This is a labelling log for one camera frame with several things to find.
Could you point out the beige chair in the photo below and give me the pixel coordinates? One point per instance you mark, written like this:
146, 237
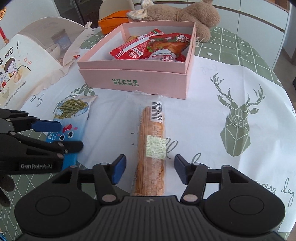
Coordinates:
109, 7

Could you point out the green white tablecloth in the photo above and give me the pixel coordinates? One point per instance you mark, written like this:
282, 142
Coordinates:
231, 116

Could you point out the brown plush teddy bear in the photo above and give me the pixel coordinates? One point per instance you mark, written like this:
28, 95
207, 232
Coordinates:
202, 13

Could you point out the small bread yellow pack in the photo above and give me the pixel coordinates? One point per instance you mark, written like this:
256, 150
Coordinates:
132, 39

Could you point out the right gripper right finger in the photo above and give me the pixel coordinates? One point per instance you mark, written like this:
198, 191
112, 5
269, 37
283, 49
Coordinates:
194, 176

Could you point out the long biscuit stick pack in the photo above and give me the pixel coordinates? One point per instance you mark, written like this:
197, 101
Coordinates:
149, 178

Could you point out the pink cardboard box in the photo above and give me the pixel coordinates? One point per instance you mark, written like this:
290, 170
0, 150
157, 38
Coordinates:
100, 70

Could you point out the orange tissue pouch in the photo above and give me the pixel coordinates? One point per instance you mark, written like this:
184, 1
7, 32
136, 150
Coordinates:
112, 21

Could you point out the blue seaweed snack pack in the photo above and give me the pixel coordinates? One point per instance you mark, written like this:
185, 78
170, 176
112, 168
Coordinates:
72, 114

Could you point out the red chicken leg snack pack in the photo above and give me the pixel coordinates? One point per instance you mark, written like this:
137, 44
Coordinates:
168, 47

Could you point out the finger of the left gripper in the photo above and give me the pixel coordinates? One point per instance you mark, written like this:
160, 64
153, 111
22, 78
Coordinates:
18, 121
15, 146

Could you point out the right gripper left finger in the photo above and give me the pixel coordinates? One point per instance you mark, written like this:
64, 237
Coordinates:
106, 176

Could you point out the red sausage snack pack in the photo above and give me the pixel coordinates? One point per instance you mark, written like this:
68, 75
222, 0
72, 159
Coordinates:
132, 51

